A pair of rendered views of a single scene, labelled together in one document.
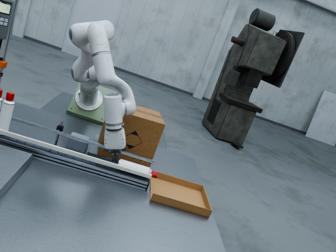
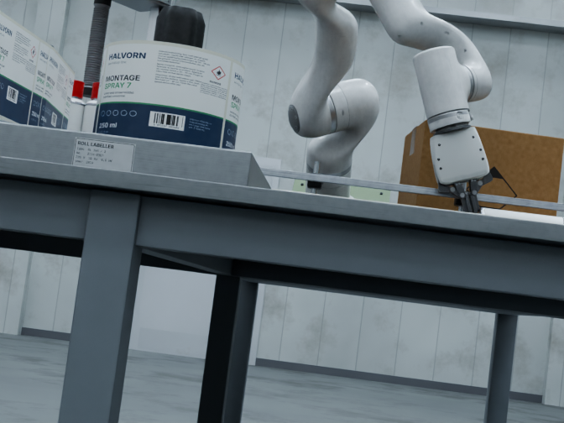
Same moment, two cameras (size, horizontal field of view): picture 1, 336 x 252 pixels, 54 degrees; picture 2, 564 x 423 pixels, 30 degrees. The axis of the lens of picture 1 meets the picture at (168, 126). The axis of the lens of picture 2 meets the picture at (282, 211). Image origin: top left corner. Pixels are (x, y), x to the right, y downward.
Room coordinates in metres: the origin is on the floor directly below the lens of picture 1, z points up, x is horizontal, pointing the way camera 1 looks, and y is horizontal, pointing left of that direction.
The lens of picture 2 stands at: (-0.55, 0.11, 0.71)
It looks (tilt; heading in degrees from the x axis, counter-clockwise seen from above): 5 degrees up; 12
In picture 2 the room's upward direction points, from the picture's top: 7 degrees clockwise
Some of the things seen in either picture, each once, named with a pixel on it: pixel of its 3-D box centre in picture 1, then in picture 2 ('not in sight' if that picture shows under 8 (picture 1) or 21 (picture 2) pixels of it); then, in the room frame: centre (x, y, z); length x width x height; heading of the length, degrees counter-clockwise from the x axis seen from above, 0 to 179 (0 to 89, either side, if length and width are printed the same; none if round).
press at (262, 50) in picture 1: (248, 78); not in sight; (6.74, -1.17, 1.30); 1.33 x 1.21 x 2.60; 6
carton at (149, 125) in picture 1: (130, 132); (474, 196); (1.80, 0.19, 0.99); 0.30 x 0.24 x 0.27; 105
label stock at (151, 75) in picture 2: not in sight; (168, 109); (0.86, 0.60, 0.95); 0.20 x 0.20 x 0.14
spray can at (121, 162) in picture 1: (137, 169); (532, 227); (1.52, 0.07, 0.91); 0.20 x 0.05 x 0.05; 99
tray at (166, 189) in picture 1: (179, 192); not in sight; (1.56, -0.17, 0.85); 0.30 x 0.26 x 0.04; 99
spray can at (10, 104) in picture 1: (6, 113); not in sight; (1.43, 0.72, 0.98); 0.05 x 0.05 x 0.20
